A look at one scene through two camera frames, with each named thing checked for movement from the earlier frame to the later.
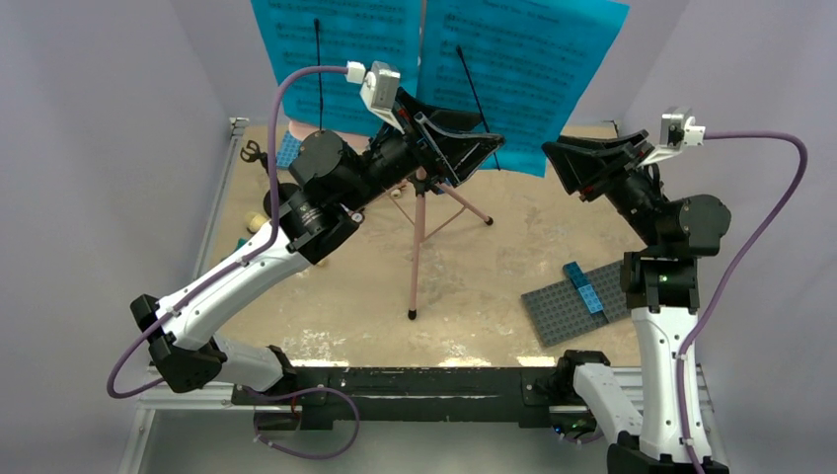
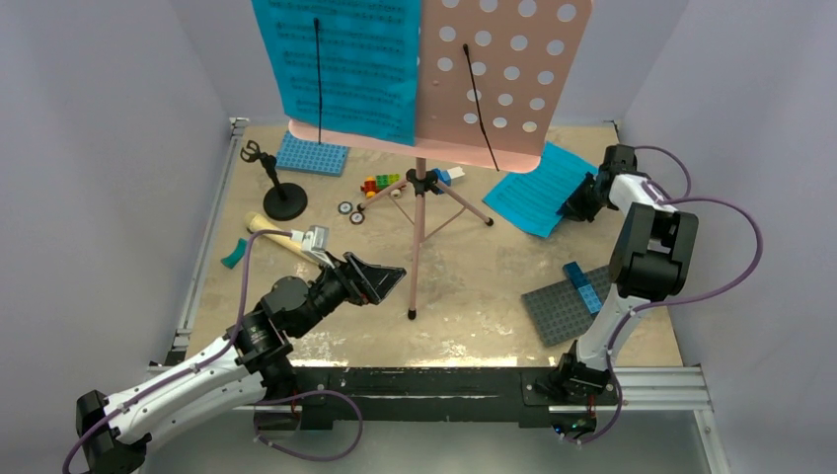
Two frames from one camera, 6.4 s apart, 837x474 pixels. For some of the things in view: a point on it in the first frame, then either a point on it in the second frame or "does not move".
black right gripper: [583, 169] -> [573, 208]
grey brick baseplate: [560, 313] does not move
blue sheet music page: [310, 34] does not move
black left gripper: [457, 149] -> [363, 282]
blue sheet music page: [524, 66] -> [532, 197]
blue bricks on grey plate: [579, 280] does not move
